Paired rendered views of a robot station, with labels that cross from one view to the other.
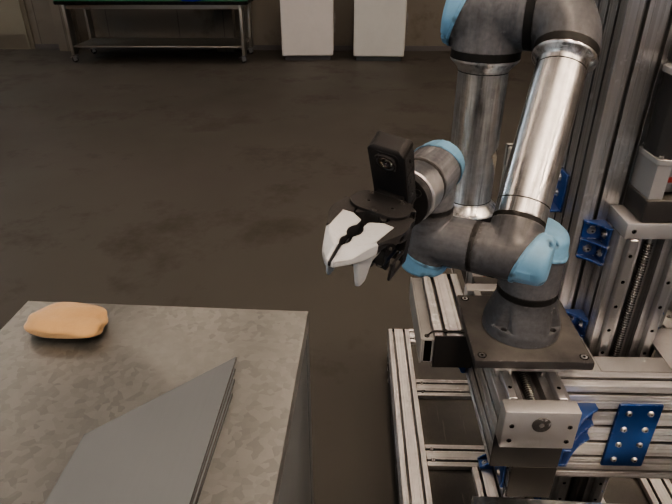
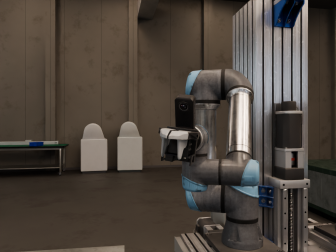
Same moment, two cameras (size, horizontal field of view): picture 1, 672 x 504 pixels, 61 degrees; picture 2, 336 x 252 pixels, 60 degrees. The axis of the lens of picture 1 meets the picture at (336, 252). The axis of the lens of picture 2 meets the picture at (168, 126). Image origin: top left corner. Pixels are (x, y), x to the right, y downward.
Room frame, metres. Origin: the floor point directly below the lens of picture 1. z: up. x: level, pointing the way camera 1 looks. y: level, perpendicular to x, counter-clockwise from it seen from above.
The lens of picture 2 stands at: (-0.06, 0.13, 1.47)
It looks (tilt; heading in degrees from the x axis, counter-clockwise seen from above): 0 degrees down; 348
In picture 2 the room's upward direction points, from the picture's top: straight up
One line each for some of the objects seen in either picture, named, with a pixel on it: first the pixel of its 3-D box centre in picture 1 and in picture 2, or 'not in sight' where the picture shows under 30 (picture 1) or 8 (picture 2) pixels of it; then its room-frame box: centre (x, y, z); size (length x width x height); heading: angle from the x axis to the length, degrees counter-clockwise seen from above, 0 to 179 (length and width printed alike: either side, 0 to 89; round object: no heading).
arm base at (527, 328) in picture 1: (524, 305); (242, 228); (0.94, -0.37, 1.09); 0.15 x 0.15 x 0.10
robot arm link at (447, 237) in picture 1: (435, 238); (200, 171); (0.75, -0.15, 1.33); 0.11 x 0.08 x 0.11; 63
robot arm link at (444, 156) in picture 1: (430, 175); (194, 138); (0.76, -0.13, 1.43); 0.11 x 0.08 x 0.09; 153
